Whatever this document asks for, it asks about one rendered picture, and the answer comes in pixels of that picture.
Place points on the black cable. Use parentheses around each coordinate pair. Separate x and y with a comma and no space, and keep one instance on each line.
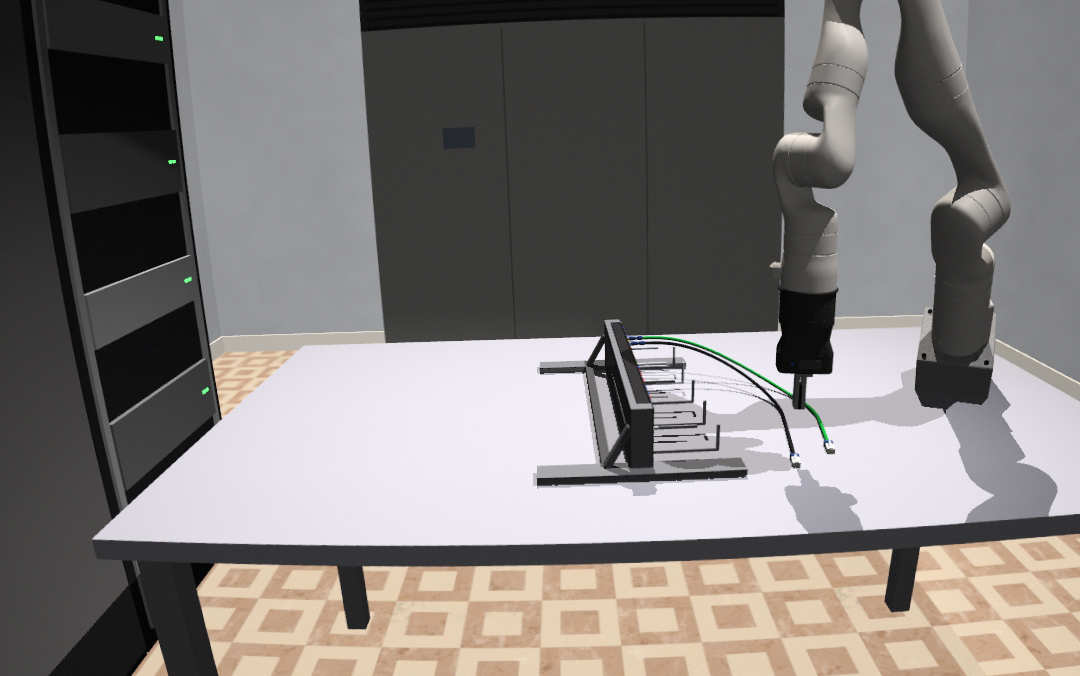
(737,370)

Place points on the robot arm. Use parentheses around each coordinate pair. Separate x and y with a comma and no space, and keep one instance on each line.
(937,97)

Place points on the green patch cord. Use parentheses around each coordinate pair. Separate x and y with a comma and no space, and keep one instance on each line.
(742,366)

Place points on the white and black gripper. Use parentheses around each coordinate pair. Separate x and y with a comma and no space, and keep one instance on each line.
(808,287)

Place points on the dark grey rack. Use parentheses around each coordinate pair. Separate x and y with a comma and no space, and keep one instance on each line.
(636,421)

